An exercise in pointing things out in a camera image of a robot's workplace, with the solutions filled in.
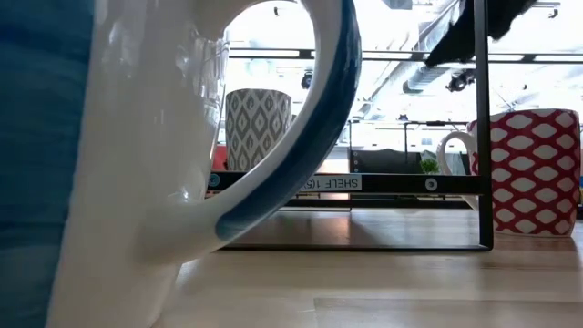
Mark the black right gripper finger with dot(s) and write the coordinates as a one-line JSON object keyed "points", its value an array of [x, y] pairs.
{"points": [[460, 36]]}

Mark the red white patterned mug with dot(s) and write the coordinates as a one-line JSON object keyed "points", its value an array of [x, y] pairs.
{"points": [[533, 173]]}

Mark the grey white patterned mug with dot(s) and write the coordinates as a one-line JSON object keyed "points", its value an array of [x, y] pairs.
{"points": [[255, 127]]}

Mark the blue and white mug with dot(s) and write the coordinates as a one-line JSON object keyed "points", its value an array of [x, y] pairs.
{"points": [[45, 136]]}

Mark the ceiling light track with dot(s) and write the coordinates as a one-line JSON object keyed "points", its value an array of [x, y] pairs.
{"points": [[387, 55]]}

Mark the small green potted plant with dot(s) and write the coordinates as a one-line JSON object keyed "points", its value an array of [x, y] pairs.
{"points": [[429, 166]]}

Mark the black background workstation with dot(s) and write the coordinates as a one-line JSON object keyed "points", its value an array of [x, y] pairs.
{"points": [[387, 161]]}

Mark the black hanging camera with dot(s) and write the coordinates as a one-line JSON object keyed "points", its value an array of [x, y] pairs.
{"points": [[307, 80], [460, 81]]}

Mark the silver ventilation duct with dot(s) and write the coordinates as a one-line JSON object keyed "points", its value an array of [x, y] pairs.
{"points": [[419, 77]]}

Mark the wooden shelf with black frame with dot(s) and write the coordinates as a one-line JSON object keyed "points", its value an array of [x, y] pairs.
{"points": [[391, 183]]}

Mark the black aluminium table frame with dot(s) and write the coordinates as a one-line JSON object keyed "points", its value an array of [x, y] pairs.
{"points": [[410, 202]]}

